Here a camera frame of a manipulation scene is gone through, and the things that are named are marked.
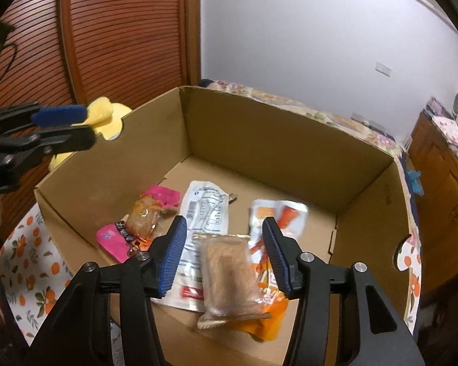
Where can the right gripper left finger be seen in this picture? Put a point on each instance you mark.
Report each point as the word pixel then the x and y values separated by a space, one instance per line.
pixel 77 330

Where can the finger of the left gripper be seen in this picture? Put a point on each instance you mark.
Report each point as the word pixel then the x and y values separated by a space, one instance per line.
pixel 35 115
pixel 18 155

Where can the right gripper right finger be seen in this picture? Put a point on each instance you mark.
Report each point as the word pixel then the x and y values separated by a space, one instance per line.
pixel 343 316

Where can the orange chicken feet snack pack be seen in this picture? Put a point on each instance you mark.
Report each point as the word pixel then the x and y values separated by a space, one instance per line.
pixel 291 218

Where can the clear tan tofu snack pack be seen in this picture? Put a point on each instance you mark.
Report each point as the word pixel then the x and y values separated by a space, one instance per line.
pixel 230 289

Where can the silver white snack pack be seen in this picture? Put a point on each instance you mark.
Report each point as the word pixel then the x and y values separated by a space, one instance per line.
pixel 205 207

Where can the orange print tablecloth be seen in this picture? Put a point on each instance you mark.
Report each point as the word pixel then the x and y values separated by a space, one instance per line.
pixel 32 272

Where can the yellow cushion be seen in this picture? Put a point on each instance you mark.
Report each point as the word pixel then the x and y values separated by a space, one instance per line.
pixel 106 117

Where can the pink snack pack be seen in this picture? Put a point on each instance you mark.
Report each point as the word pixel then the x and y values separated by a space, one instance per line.
pixel 136 231

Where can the wooden louvred door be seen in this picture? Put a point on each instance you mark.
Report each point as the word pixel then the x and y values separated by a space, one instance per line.
pixel 63 52

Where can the wooden sideboard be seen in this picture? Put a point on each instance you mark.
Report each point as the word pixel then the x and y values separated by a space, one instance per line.
pixel 438 206

